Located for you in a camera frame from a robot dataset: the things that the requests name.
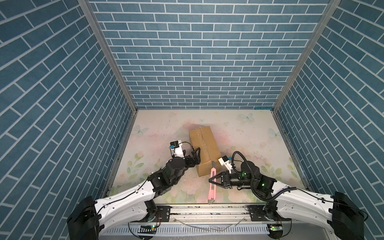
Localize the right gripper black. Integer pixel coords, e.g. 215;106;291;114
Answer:
209;170;256;190

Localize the pink utility knife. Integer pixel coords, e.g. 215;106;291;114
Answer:
208;162;217;205

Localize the brown cardboard express box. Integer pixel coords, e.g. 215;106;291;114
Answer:
189;127;222;177

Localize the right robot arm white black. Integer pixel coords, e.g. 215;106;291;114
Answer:
209;162;366;240

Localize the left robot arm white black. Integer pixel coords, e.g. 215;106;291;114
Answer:
67;148;201;240

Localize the right controller board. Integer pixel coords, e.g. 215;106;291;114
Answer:
267;224;284;239

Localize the controller board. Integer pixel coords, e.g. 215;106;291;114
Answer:
137;226;157;239
267;224;284;239

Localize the left controller board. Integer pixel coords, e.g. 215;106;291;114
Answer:
137;226;157;239

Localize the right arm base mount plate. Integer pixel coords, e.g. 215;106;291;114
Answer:
246;205;269;222

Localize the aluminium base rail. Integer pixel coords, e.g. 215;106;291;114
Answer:
98;203;301;235

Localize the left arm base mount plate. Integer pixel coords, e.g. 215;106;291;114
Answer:
150;206;172;224

